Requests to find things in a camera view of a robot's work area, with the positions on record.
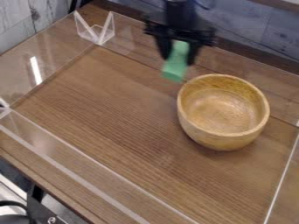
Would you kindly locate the clear acrylic corner bracket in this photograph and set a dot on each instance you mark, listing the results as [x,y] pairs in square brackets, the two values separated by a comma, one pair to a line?
[96,34]

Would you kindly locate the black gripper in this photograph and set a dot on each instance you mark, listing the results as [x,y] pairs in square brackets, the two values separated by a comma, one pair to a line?
[176,22]

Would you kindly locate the clear acrylic enclosure wall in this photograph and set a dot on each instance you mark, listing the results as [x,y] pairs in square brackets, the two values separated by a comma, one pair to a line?
[89,128]

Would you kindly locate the green rectangular stick block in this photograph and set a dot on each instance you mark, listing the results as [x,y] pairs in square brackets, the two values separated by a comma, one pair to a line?
[175,65]

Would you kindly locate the black table leg frame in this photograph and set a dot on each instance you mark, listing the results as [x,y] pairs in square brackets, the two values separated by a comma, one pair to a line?
[40,212]

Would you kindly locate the wooden bowl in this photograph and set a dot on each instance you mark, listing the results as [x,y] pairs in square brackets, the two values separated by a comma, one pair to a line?
[223,111]

